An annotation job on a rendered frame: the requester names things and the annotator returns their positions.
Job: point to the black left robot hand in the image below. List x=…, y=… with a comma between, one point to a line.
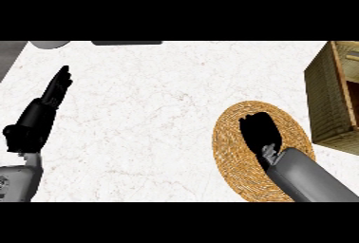
x=35, y=121

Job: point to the dark grey flat object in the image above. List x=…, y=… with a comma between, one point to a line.
x=126, y=42

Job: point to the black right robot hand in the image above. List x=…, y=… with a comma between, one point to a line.
x=261, y=133

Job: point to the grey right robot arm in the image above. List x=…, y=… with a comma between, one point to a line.
x=304, y=177

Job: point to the round woven wicker placemat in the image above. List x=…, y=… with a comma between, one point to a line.
x=234, y=152

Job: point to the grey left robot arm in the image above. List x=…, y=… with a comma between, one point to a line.
x=18, y=180

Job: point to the grey rounded object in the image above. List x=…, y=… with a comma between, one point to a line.
x=49, y=44

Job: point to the wooden basket box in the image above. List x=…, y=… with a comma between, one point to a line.
x=332, y=101

